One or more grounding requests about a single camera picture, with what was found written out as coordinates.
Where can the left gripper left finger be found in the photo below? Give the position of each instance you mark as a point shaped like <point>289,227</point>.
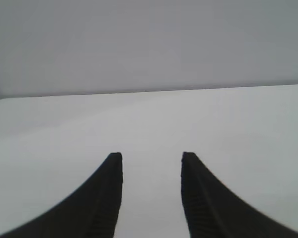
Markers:
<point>89,210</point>

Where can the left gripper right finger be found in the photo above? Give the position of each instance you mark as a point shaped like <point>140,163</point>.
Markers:
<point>213,213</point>

